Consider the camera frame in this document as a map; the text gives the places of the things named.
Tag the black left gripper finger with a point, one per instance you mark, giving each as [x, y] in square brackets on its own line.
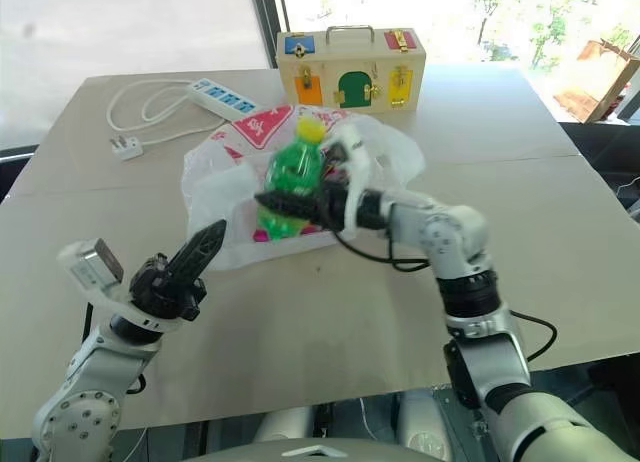
[205, 262]
[192, 244]

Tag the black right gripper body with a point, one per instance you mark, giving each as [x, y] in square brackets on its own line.
[334, 204]

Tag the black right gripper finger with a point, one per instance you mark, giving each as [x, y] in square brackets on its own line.
[290, 204]

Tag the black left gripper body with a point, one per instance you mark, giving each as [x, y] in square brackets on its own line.
[167, 299]

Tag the green bottle with yellow cap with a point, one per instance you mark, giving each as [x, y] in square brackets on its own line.
[292, 167]

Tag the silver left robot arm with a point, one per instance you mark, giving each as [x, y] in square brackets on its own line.
[85, 382]

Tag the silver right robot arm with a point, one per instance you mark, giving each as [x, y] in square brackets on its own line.
[450, 232]

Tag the white plastic bag red print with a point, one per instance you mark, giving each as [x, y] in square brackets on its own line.
[220, 192]

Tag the brown paper bag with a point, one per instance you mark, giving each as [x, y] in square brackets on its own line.
[600, 82]

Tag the silver robot torso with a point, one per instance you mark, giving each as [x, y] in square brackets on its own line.
[425, 427]

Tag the black furniture beside table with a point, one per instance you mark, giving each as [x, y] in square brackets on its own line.
[615, 162]

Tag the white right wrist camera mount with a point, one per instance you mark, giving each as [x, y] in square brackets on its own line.
[357, 157]

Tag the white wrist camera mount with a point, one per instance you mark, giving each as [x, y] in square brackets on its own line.
[87, 269]
[357, 157]

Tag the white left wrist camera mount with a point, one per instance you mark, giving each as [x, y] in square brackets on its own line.
[87, 269]

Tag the dark window frame post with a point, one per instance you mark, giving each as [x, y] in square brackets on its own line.
[266, 22]

